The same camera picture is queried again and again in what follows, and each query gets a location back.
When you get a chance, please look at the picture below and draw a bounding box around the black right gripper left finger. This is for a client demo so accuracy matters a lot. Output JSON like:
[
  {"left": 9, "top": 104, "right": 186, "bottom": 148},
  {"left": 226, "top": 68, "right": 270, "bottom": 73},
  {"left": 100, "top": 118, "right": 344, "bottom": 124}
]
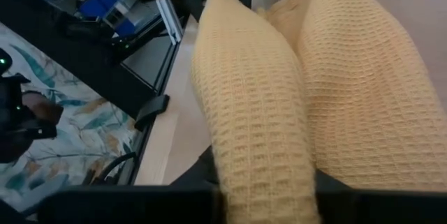
[{"left": 36, "top": 147, "right": 226, "bottom": 224}]

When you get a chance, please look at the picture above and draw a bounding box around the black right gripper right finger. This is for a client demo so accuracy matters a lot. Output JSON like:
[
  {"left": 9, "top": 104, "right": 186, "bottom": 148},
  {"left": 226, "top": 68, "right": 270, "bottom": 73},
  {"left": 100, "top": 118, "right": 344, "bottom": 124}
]
[{"left": 314, "top": 170, "right": 447, "bottom": 224}]

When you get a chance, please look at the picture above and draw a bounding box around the yellow towel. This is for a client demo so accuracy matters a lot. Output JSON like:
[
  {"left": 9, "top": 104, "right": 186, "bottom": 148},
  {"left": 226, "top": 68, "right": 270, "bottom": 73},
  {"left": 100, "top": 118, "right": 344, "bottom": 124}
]
[{"left": 190, "top": 0, "right": 447, "bottom": 224}]

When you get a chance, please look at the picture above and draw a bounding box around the leaf patterned floor rug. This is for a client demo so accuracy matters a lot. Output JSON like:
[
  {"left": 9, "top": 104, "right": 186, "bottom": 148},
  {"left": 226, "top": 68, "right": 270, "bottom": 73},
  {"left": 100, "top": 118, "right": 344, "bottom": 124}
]
[{"left": 0, "top": 21, "right": 140, "bottom": 214}]

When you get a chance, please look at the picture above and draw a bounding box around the black device with green lights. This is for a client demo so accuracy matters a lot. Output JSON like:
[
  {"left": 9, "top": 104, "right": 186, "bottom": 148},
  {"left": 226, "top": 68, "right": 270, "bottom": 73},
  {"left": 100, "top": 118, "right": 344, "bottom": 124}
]
[{"left": 0, "top": 47, "right": 64, "bottom": 165}]

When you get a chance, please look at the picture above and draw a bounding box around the silver aluminium bracket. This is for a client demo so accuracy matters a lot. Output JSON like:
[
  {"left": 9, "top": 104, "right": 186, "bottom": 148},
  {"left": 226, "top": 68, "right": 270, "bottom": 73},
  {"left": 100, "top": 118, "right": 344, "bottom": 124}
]
[{"left": 155, "top": 0, "right": 185, "bottom": 45}]

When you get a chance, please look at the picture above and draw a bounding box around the black table frame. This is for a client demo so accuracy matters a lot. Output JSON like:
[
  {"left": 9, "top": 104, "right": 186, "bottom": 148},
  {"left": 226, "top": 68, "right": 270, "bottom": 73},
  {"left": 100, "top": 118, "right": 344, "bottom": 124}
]
[{"left": 117, "top": 14, "right": 191, "bottom": 186}]

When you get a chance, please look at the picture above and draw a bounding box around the black cable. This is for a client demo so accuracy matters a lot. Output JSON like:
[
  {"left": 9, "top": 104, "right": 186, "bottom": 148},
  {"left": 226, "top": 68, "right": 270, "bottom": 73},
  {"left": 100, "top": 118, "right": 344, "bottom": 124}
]
[{"left": 89, "top": 151, "right": 140, "bottom": 186}]

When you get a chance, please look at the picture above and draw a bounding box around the black rig post with brace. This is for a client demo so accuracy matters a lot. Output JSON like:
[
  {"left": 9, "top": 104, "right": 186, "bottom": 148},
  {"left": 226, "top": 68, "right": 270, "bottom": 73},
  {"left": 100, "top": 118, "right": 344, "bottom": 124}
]
[{"left": 0, "top": 0, "right": 158, "bottom": 120}]

